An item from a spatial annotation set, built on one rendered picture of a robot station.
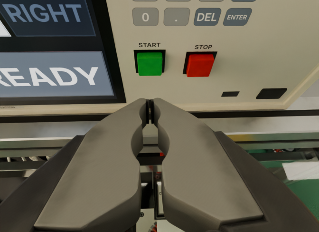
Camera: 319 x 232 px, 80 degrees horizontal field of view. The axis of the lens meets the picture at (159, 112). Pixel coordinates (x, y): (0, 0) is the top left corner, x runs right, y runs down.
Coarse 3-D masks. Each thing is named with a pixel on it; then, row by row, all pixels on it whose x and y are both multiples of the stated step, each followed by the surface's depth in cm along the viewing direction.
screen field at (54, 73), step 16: (0, 64) 14; (16, 64) 14; (32, 64) 14; (48, 64) 14; (64, 64) 14; (80, 64) 14; (96, 64) 14; (0, 80) 15; (16, 80) 15; (32, 80) 16; (48, 80) 16; (64, 80) 16; (80, 80) 16; (96, 80) 16; (0, 96) 17; (16, 96) 17; (32, 96) 17; (48, 96) 17; (64, 96) 17
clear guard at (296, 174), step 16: (144, 160) 22; (160, 160) 22; (272, 160) 23; (288, 160) 23; (304, 160) 23; (144, 176) 21; (160, 176) 21; (288, 176) 22; (304, 176) 22; (144, 192) 20; (160, 192) 20; (304, 192) 21; (144, 208) 20; (160, 208) 20; (144, 224) 19; (160, 224) 19
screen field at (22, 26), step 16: (0, 0) 10; (16, 0) 10; (32, 0) 10; (48, 0) 10; (64, 0) 10; (80, 0) 11; (0, 16) 11; (16, 16) 11; (32, 16) 11; (48, 16) 11; (64, 16) 11; (80, 16) 11; (0, 32) 12; (16, 32) 12; (32, 32) 12; (48, 32) 12; (64, 32) 12; (80, 32) 12
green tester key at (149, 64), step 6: (138, 54) 14; (144, 54) 14; (150, 54) 14; (156, 54) 14; (138, 60) 14; (144, 60) 14; (150, 60) 14; (156, 60) 14; (138, 66) 14; (144, 66) 14; (150, 66) 14; (156, 66) 14; (144, 72) 15; (150, 72) 15; (156, 72) 15
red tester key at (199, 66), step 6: (198, 54) 14; (204, 54) 14; (210, 54) 14; (192, 60) 14; (198, 60) 14; (204, 60) 14; (210, 60) 14; (192, 66) 14; (198, 66) 14; (204, 66) 14; (210, 66) 14; (186, 72) 15; (192, 72) 15; (198, 72) 15; (204, 72) 15
